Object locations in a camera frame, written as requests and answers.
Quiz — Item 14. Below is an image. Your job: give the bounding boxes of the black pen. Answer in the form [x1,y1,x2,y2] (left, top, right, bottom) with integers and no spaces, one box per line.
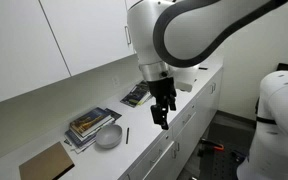
[126,127,130,144]

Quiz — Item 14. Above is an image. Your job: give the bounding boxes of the stack of books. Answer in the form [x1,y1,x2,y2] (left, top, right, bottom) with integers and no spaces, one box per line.
[65,107,121,154]

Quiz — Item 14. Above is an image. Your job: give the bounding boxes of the dark magazine pile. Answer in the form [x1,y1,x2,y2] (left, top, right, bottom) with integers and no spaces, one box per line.
[121,81,152,107]

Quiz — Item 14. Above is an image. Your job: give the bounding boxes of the brown cardboard sheet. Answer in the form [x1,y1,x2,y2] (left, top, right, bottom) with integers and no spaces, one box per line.
[19,142,75,180]

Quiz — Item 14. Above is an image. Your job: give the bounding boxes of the black perforated mounting table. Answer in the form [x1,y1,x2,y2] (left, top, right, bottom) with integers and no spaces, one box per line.
[197,138,252,180]

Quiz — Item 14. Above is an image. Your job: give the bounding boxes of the white upper cabinets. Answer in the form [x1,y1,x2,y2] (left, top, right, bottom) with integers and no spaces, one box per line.
[0,0,134,102]

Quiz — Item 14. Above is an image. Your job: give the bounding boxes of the white wall outlet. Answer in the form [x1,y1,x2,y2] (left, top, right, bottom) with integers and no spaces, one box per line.
[112,76,120,87]

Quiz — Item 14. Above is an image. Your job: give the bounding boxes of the white cabinets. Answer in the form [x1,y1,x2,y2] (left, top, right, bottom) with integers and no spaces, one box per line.
[118,68,223,180]
[0,0,134,102]

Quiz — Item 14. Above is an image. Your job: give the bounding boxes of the black orange clamp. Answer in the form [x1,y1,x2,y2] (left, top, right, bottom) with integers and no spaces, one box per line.
[199,138,224,151]

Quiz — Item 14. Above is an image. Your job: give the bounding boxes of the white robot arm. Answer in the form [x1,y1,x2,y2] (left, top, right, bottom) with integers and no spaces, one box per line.
[127,0,288,180]

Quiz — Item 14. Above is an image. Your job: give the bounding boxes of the white lower cabinets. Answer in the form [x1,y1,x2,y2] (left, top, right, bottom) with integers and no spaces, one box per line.
[118,68,223,180]

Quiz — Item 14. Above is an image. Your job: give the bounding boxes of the grey bowl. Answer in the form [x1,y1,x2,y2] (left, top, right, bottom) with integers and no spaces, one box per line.
[96,125,123,149]

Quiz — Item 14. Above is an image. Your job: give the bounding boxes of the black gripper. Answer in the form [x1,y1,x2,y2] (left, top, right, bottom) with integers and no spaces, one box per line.
[148,78,176,130]

